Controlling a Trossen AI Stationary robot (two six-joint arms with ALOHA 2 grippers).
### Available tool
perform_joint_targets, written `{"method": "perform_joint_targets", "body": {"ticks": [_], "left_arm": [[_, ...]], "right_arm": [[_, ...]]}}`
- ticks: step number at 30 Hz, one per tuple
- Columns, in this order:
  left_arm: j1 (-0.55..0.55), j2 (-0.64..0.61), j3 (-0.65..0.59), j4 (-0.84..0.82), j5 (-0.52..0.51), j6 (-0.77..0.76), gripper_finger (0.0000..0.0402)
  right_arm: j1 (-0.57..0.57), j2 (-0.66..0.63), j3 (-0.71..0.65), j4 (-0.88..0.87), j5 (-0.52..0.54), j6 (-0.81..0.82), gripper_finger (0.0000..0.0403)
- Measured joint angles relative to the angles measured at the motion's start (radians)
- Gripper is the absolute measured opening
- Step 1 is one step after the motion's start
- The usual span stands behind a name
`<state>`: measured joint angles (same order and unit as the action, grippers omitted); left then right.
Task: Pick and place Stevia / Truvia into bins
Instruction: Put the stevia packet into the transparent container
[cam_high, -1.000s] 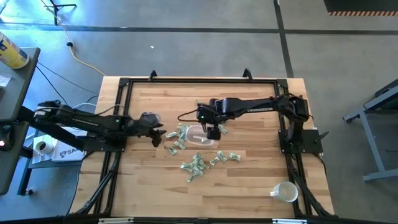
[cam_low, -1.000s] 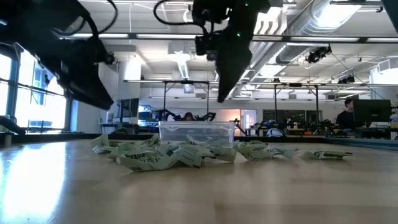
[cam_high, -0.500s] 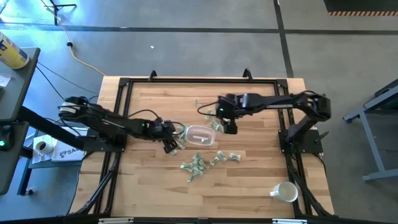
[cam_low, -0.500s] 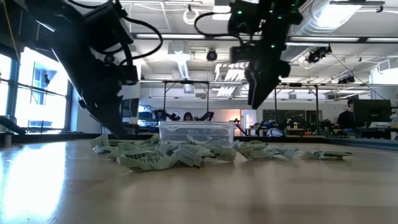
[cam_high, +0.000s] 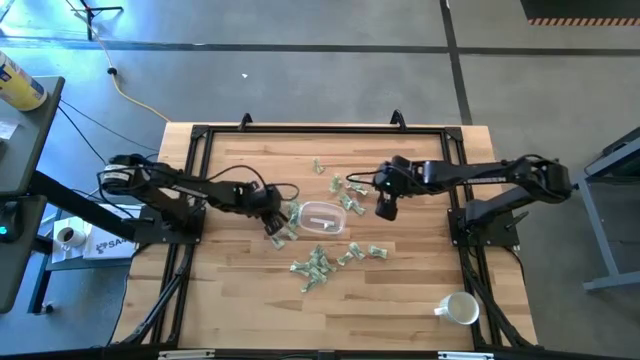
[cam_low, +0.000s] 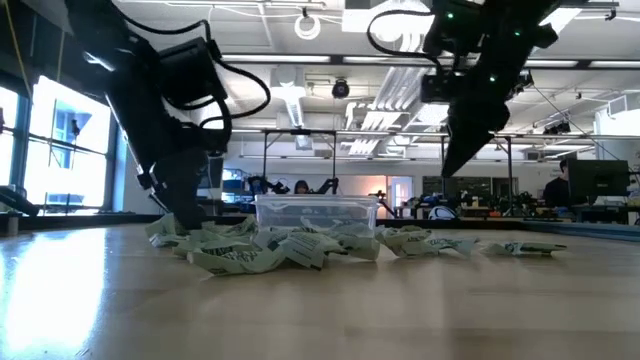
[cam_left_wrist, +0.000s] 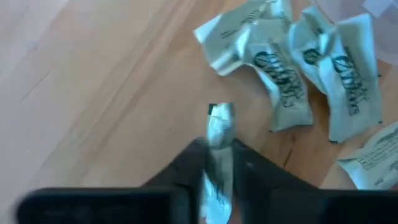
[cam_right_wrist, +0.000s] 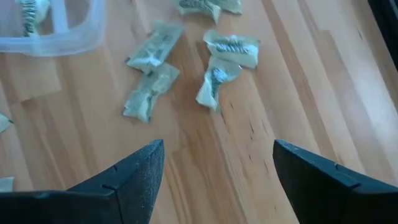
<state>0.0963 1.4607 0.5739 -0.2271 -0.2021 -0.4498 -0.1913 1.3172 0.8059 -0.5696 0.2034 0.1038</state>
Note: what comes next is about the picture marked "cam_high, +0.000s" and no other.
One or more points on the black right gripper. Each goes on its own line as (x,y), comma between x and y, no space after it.
(392,175)

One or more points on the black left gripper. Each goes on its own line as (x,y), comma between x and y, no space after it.
(260,200)

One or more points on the green white sweetener packet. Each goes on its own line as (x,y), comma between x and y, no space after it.
(318,166)
(335,183)
(346,201)
(356,250)
(317,275)
(378,251)
(318,252)
(345,258)
(358,188)
(294,212)
(288,233)
(277,242)
(300,268)
(358,208)
(310,286)
(326,265)

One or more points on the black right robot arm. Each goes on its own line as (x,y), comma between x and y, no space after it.
(475,172)

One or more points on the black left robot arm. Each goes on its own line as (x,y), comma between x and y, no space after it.
(165,185)

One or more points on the clear plastic container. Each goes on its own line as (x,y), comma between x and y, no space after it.
(325,212)

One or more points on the white ceramic mug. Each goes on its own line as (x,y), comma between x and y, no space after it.
(460,307)

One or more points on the printed white booklet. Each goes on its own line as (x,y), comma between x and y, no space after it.
(112,240)

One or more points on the white cup with coffee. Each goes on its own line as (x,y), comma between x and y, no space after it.
(70,236)

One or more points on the grey metal table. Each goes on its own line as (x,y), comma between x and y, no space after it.
(597,230)

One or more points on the dark grey side desk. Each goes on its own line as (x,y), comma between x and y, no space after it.
(30,150)

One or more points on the black device with LED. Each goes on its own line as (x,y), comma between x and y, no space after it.
(10,220)

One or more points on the black tripod stand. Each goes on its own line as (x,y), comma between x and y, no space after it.
(89,22)

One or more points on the black mat with hazard stripe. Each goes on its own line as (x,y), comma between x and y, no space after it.
(580,10)

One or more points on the white paper note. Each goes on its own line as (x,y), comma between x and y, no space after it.
(6,130)

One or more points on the yellow cylindrical canister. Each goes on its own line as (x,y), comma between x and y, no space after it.
(20,85)

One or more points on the black aluminium table frame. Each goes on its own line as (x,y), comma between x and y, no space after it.
(325,129)

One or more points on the silver metal bracket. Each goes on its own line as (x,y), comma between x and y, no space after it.
(465,355)
(186,354)

